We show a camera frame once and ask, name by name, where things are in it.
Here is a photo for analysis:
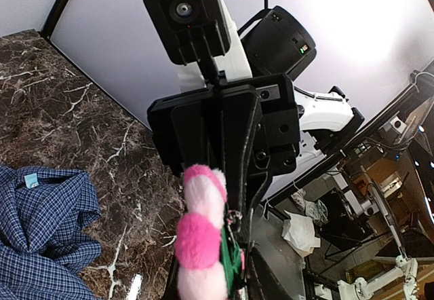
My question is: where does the right black frame post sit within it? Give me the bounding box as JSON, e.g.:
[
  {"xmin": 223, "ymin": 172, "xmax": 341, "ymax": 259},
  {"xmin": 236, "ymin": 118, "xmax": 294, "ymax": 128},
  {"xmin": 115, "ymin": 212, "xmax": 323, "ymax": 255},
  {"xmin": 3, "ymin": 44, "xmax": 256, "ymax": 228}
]
[{"xmin": 40, "ymin": 0, "xmax": 69, "ymax": 39}]

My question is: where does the blue checked shirt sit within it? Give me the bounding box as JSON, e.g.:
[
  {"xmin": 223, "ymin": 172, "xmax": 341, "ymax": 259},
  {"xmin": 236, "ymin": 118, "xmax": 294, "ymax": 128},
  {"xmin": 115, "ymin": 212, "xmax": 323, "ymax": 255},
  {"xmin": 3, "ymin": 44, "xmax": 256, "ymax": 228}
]
[{"xmin": 1, "ymin": 166, "xmax": 102, "ymax": 299}]

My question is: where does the pink pompom brooch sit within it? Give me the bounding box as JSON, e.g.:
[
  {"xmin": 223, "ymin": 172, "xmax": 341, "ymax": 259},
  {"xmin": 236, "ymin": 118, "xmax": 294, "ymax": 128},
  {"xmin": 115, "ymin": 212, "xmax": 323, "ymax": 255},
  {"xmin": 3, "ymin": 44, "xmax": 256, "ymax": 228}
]
[{"xmin": 174, "ymin": 164, "xmax": 245, "ymax": 299}]

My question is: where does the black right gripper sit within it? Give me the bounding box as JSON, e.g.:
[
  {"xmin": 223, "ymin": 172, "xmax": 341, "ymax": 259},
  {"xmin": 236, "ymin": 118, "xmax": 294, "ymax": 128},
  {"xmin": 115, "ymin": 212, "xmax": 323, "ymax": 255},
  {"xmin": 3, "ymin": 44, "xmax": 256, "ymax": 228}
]
[{"xmin": 147, "ymin": 74, "xmax": 300, "ymax": 242}]

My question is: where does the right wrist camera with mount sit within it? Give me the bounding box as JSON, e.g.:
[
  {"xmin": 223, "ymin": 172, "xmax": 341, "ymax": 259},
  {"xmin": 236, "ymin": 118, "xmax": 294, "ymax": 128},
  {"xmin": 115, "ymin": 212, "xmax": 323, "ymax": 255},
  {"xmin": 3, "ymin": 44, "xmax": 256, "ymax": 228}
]
[{"xmin": 143, "ymin": 0, "xmax": 253, "ymax": 92}]

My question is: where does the crumpled white plastic bag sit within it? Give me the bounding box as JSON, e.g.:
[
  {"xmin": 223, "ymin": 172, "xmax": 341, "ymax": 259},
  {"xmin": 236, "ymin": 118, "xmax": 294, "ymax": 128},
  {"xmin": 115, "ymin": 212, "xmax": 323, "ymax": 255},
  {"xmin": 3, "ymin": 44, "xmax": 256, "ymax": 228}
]
[{"xmin": 281, "ymin": 210, "xmax": 321, "ymax": 258}]

